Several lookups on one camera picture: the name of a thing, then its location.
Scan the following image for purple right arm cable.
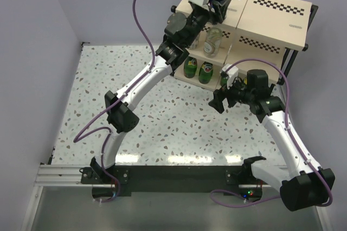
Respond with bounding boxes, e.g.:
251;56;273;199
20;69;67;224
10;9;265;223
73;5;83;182
210;57;333;206

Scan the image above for beige three-tier shelf unit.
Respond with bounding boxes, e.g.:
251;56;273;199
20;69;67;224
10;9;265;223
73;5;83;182
173;0;318;91

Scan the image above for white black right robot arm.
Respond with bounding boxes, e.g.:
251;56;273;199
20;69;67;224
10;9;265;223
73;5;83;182
209;65;335;211

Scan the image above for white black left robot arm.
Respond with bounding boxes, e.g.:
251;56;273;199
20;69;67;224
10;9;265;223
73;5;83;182
90;0;231;183

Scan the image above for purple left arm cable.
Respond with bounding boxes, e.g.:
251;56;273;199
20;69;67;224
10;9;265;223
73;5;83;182
73;0;190;204

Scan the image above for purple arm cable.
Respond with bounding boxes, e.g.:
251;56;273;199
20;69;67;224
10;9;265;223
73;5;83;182
73;0;190;204
210;57;333;206

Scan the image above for clear bottle green cap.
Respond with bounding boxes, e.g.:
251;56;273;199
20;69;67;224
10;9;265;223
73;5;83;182
203;27;223;57
189;34;200;49

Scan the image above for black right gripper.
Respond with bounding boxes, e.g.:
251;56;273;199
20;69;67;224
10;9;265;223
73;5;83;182
208;74;254;114

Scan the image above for green bottle on shelf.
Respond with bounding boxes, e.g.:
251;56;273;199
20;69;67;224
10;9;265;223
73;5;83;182
183;56;197;78

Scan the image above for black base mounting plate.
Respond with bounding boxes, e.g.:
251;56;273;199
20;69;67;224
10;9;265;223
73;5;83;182
80;164;273;202

